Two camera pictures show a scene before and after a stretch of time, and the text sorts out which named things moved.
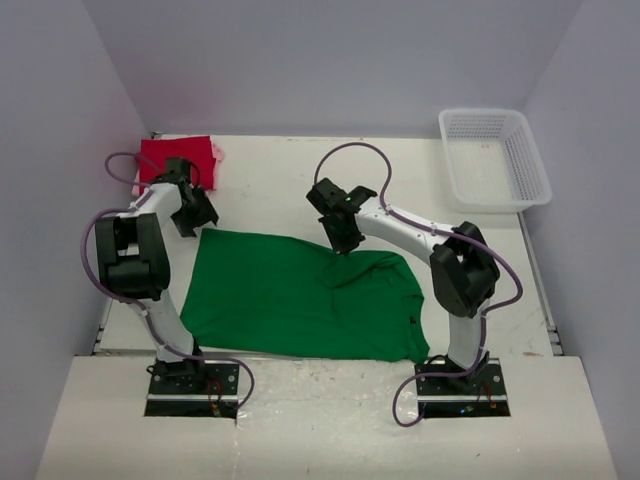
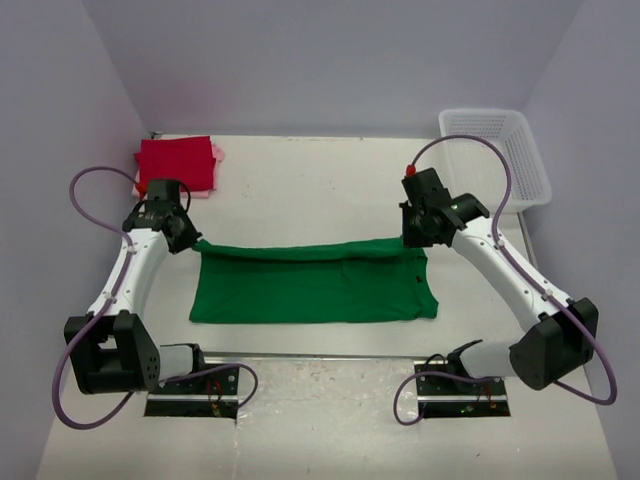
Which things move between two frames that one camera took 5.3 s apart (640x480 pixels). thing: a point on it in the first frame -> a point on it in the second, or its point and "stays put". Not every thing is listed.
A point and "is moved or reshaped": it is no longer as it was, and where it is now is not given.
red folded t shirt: x=199 y=149 stays put
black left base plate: x=212 y=391 stays put
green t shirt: x=259 y=295 is moved or reshaped
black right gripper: x=341 y=246 -> x=409 y=238
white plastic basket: x=492 y=161 stays put
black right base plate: x=480 y=393 stays put
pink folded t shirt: x=217 y=155 stays put
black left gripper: x=204 y=215 -> x=190 y=236
